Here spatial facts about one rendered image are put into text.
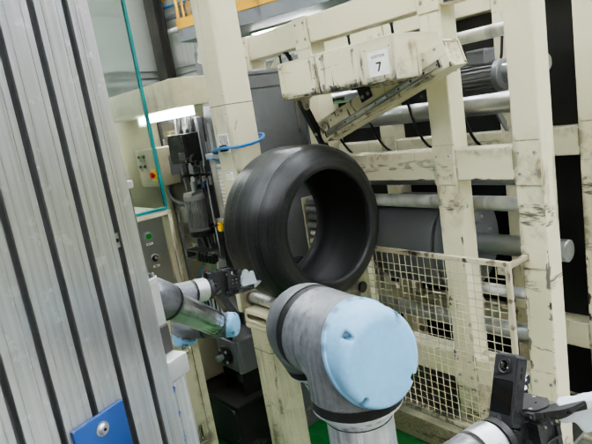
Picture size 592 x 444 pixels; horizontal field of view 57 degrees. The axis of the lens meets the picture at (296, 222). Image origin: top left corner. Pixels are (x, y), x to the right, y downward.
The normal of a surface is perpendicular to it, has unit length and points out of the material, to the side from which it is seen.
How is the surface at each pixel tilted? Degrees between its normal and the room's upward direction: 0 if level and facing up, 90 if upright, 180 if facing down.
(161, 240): 90
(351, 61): 90
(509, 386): 63
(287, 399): 90
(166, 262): 90
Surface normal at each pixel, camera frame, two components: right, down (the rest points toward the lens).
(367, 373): 0.51, -0.04
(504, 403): -0.86, -0.24
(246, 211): -0.76, -0.14
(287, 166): 0.06, -0.51
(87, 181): 0.84, -0.03
